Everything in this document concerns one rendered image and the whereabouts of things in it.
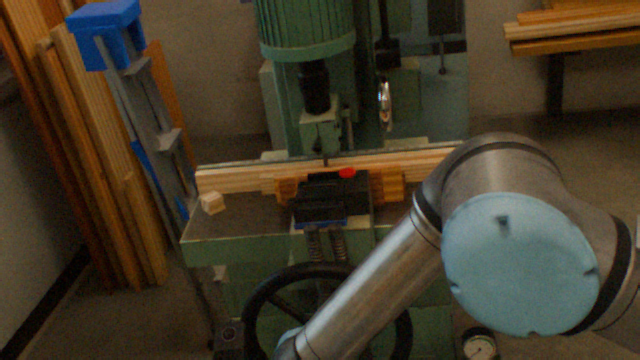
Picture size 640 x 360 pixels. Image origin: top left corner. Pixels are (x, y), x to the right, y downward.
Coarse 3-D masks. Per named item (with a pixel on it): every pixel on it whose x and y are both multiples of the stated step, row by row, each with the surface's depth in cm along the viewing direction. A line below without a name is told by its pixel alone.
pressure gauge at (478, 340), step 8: (472, 328) 130; (480, 328) 129; (464, 336) 130; (472, 336) 128; (480, 336) 127; (488, 336) 128; (464, 344) 129; (472, 344) 129; (480, 344) 129; (488, 344) 128; (496, 344) 128; (464, 352) 130; (472, 352) 130; (480, 352) 130; (488, 352) 129; (496, 352) 129
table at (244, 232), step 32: (256, 192) 144; (192, 224) 136; (224, 224) 134; (256, 224) 132; (288, 224) 131; (384, 224) 126; (192, 256) 132; (224, 256) 131; (256, 256) 131; (288, 256) 130; (288, 288) 122
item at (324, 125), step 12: (336, 96) 139; (336, 108) 134; (300, 120) 131; (312, 120) 130; (324, 120) 129; (336, 120) 131; (300, 132) 130; (312, 132) 130; (324, 132) 130; (336, 132) 130; (312, 144) 131; (324, 144) 131; (336, 144) 131
